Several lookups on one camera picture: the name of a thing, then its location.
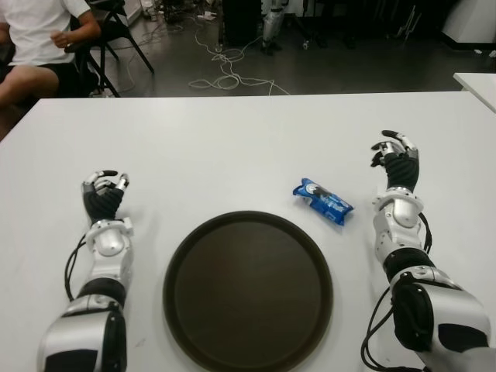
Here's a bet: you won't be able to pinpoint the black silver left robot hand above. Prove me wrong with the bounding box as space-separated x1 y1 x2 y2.
80 169 131 226

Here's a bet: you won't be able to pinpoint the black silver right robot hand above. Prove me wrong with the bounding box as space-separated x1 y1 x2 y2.
370 129 422 193

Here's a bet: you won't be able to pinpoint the blue Oreo cookie packet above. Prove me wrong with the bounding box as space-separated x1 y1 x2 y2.
291 177 355 230

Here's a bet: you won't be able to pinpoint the white side table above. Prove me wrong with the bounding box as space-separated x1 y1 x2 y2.
453 71 496 109

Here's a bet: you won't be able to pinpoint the folded metal stand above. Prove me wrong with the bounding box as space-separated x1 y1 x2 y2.
394 0 424 42

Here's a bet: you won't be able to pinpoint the white cabinet with black base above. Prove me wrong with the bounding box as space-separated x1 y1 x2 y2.
441 0 496 44

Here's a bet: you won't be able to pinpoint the black folding chair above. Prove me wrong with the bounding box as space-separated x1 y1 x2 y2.
64 0 155 98

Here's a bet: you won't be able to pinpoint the round dark brown tray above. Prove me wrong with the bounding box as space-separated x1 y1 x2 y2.
162 210 334 372

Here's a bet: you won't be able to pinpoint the seated person in white shirt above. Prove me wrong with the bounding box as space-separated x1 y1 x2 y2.
0 0 102 113

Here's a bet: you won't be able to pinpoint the silver humanoid robot legs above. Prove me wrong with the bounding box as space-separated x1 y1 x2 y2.
260 0 287 56

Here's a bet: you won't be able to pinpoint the black right forearm cable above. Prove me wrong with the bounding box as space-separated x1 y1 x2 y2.
416 211 436 257

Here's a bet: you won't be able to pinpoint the black forearm cable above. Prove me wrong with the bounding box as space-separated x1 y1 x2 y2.
64 231 92 301
416 211 436 257

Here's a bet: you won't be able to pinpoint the black left forearm cable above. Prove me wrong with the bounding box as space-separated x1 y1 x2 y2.
64 231 92 301

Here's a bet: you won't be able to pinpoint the black right elbow cable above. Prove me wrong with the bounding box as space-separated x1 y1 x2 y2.
361 286 397 372

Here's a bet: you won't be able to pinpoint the white cable on floor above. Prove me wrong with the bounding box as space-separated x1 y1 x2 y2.
188 26 291 96

